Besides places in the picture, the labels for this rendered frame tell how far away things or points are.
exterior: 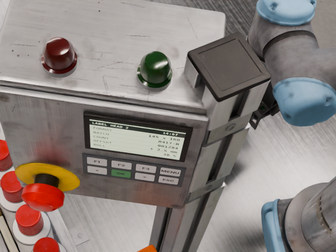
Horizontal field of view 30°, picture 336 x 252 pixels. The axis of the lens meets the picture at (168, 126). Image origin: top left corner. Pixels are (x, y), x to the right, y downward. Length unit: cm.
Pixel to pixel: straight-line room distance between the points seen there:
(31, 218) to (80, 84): 40
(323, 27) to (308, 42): 165
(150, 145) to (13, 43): 13
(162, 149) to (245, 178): 67
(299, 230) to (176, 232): 18
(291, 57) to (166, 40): 37
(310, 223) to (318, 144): 49
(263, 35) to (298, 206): 24
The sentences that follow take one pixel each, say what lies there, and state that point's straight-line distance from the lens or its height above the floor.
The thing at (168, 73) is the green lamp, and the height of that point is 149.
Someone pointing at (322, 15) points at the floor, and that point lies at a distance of 253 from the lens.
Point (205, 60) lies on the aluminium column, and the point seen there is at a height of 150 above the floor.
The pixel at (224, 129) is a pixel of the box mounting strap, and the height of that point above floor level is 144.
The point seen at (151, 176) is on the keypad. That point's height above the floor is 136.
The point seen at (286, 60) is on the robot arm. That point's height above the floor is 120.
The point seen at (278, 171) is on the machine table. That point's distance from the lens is 118.
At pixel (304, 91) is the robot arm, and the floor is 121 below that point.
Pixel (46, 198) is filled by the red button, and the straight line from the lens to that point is 57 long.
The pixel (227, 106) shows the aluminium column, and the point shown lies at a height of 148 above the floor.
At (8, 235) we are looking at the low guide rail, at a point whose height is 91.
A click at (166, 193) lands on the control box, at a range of 58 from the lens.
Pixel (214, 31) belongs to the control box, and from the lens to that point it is 49.
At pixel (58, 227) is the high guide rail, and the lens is 96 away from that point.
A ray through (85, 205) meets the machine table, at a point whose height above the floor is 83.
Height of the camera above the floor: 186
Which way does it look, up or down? 61 degrees down
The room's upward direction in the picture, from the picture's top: 11 degrees clockwise
